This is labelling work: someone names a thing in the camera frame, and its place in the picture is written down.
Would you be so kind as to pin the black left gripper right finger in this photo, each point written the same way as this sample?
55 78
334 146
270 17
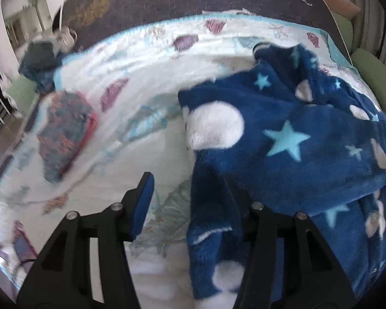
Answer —
312 275

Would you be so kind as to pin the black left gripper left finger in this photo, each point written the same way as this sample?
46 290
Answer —
60 276

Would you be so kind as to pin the blue star fleece garment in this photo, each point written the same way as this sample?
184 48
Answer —
294 138

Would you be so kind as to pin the dark blue clothes pile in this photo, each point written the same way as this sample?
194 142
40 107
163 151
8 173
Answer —
39 63

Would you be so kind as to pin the folded multicolour patterned cloth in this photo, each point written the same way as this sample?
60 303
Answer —
71 121

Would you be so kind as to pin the white seashell print quilt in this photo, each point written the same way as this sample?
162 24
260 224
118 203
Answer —
132 80

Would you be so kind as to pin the light green back pillow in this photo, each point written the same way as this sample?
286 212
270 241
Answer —
346 29

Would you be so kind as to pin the pink cushion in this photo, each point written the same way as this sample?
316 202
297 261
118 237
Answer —
345 8

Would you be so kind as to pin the white strappy bag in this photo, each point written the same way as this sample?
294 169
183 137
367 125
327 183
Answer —
66 38

